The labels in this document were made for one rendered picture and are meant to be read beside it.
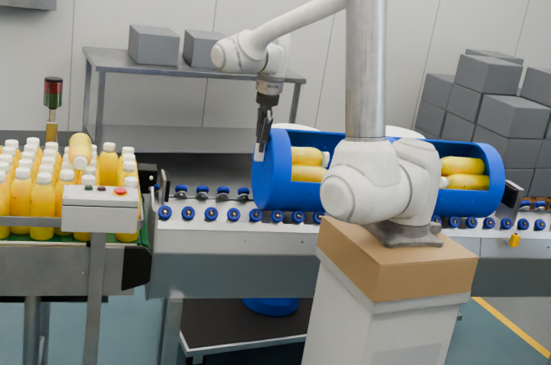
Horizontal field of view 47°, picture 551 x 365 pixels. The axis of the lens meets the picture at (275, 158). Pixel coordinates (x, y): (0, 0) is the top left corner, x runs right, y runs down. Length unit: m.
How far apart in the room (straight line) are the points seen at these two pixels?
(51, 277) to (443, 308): 1.13
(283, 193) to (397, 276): 0.57
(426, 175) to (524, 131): 3.80
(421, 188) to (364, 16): 0.47
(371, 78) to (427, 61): 5.15
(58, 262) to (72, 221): 0.22
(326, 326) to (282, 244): 0.37
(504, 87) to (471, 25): 1.36
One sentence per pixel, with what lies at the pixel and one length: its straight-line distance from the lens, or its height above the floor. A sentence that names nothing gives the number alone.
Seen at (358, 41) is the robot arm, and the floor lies 1.62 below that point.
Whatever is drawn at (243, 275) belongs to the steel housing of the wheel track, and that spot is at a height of 0.74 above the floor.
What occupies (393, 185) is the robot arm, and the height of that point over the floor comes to 1.30.
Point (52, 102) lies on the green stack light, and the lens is 2.38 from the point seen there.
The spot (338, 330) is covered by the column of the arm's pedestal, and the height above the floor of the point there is 0.82.
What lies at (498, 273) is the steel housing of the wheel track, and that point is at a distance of 2.61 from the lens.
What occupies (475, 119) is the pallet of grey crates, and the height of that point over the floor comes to 0.70.
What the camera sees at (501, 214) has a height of 0.95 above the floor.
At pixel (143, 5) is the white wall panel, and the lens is 5.36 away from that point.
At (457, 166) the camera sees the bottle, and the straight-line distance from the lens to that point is 2.40.
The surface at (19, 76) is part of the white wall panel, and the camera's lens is 5.35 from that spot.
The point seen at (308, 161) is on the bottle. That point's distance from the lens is 2.15.
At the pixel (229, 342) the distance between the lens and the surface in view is 2.90.
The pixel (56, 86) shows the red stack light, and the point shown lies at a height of 1.24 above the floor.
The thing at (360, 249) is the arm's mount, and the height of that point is 1.10.
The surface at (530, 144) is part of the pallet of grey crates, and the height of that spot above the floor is 0.62.
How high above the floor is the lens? 1.80
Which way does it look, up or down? 18 degrees down
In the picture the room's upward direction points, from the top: 9 degrees clockwise
